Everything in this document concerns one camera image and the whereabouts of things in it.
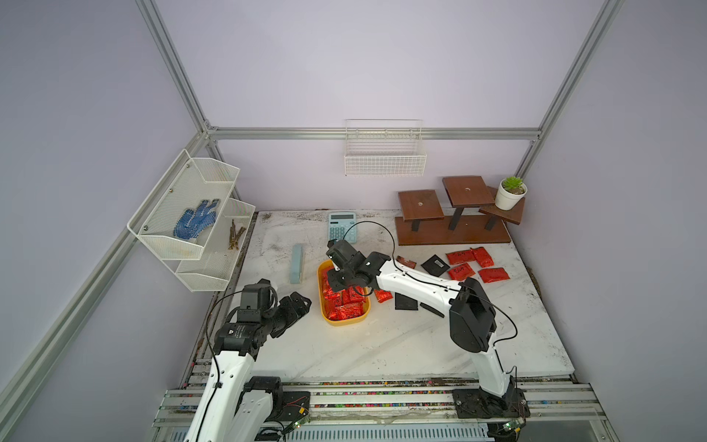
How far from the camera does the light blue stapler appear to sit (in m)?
0.98

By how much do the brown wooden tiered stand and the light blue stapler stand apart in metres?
0.40

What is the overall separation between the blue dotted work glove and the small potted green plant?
3.14 feet

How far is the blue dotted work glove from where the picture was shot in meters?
0.75

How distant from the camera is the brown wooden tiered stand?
0.98 metres
